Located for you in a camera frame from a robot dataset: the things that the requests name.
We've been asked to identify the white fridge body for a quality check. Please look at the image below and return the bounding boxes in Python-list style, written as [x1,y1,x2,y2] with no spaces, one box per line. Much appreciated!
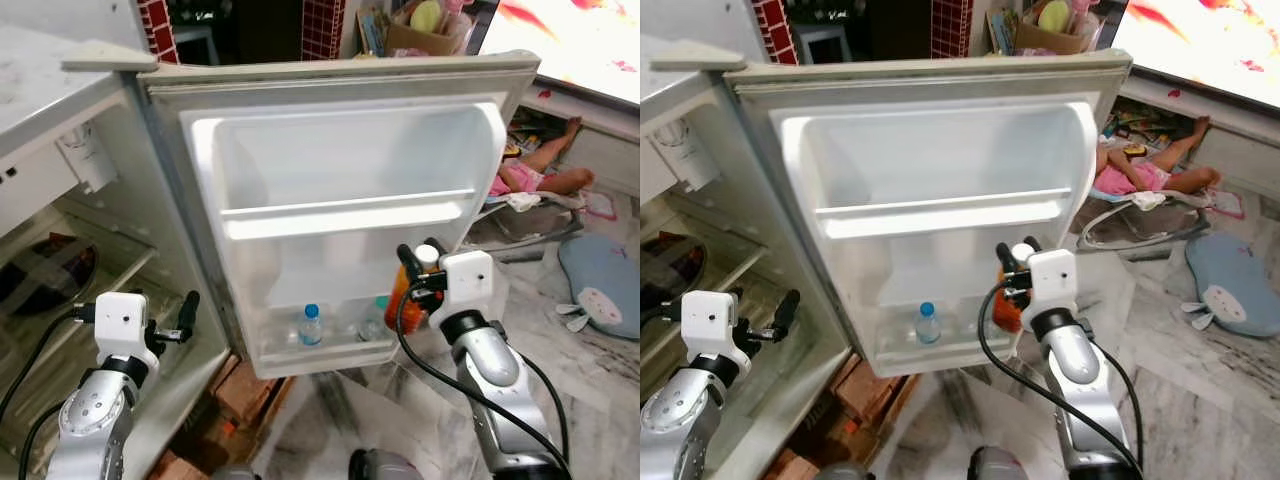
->
[640,35,853,480]
[0,20,247,480]

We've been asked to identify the white fridge shelf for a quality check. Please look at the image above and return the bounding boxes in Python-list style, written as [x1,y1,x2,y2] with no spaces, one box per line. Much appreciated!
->
[640,200,761,331]
[0,200,161,336]

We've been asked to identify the white fridge door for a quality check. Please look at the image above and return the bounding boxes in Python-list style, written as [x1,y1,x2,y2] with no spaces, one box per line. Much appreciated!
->
[725,48,1134,379]
[140,50,542,379]

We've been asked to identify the white fridge thermostat housing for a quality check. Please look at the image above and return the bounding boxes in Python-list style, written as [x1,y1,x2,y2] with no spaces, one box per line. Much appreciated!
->
[55,125,119,193]
[655,118,721,191]

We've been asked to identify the dark plastic bag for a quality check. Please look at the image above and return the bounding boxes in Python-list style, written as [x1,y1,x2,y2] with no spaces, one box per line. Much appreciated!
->
[640,235,706,311]
[0,235,98,316]

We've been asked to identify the grey baby bouncer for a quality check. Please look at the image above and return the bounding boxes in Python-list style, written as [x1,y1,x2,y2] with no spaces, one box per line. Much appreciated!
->
[470,190,591,253]
[1075,190,1217,253]

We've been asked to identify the blue cap water bottle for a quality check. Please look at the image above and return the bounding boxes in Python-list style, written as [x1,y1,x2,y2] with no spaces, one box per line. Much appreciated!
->
[298,303,326,348]
[915,302,943,346]

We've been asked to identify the brown wooden pallet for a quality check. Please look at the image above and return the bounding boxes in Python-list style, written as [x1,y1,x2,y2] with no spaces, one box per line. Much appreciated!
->
[760,355,907,480]
[150,350,297,480]

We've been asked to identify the child in pink clothes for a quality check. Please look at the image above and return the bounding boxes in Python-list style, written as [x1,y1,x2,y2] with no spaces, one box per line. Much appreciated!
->
[490,115,597,201]
[1095,115,1223,197]

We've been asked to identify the grey blue animal cushion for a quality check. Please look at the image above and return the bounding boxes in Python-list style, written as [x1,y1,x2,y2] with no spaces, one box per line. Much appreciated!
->
[558,233,641,341]
[1183,232,1280,338]

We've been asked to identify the white freezer compartment door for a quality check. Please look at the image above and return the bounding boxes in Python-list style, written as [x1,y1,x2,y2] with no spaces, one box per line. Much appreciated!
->
[0,130,81,237]
[640,130,682,207]

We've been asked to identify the grey robot right leg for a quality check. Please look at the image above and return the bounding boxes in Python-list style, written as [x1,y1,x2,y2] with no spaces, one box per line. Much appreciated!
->
[968,445,1047,480]
[348,448,426,480]

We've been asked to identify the white low TV cabinet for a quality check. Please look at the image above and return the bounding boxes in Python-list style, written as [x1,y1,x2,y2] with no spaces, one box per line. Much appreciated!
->
[520,85,641,193]
[1120,80,1280,203]

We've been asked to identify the cardboard box of toys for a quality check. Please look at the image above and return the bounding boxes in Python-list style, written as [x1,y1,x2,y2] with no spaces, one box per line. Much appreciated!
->
[1010,0,1101,57]
[385,0,472,57]

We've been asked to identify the red tiled column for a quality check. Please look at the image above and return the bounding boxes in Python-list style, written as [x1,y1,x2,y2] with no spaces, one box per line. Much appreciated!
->
[300,0,347,61]
[930,0,977,59]
[750,0,797,63]
[135,0,182,66]

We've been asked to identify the bright TV screen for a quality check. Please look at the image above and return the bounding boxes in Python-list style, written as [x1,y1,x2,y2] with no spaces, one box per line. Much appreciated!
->
[480,0,641,106]
[1110,0,1280,109]

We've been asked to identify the grey stool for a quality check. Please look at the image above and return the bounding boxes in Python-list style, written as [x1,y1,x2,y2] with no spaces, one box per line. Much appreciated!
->
[170,25,222,66]
[795,25,852,66]

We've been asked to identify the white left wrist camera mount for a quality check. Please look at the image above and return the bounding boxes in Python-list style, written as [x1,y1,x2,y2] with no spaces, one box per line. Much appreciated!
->
[93,292,151,363]
[682,290,741,361]

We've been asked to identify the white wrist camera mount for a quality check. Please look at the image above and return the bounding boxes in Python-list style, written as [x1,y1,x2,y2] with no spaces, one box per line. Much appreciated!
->
[93,292,151,363]
[1027,248,1079,319]
[682,290,741,361]
[437,250,496,326]

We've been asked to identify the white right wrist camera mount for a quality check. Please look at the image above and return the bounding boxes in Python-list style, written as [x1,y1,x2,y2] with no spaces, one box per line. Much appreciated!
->
[437,250,496,326]
[1027,248,1079,319]

